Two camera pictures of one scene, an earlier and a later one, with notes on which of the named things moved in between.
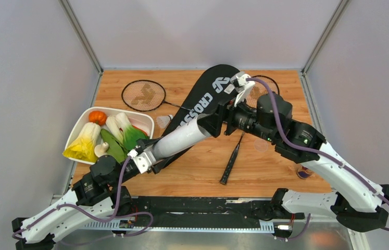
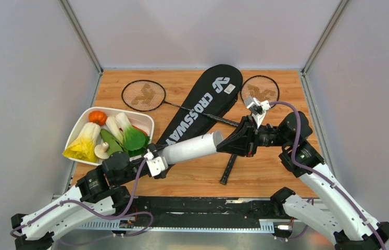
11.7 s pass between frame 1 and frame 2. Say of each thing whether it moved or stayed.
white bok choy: stayed
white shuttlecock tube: moved
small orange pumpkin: stayed
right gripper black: moved
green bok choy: stayed
